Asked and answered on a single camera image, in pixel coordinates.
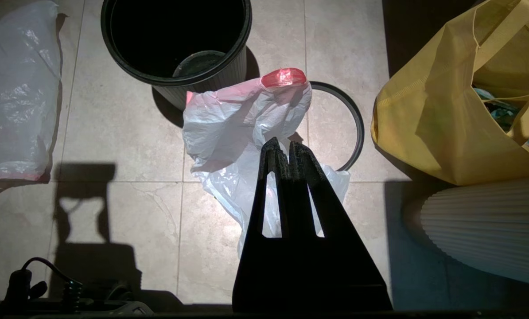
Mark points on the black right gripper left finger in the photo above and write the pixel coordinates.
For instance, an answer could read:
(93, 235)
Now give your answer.
(269, 266)

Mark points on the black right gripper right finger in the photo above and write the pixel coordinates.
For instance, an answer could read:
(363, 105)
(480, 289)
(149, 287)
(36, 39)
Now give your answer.
(340, 266)

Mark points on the used white bin liner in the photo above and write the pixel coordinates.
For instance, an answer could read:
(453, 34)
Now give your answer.
(229, 128)

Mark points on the black round trash bin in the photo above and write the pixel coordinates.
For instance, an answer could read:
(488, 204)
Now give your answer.
(127, 66)

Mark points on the fresh white plastic bag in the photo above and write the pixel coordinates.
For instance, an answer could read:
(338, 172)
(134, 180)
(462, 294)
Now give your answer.
(16, 102)

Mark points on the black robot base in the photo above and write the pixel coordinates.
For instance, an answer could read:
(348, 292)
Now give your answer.
(149, 305)

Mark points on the yellow bag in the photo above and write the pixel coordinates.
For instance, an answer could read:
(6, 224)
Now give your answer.
(437, 124)

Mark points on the teal plastic packaging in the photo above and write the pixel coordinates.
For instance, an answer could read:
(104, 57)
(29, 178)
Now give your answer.
(495, 108)

